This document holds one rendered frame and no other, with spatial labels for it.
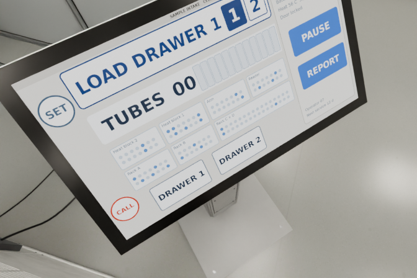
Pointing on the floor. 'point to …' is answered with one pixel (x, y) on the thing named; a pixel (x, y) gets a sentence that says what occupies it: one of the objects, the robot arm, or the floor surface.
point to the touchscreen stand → (233, 228)
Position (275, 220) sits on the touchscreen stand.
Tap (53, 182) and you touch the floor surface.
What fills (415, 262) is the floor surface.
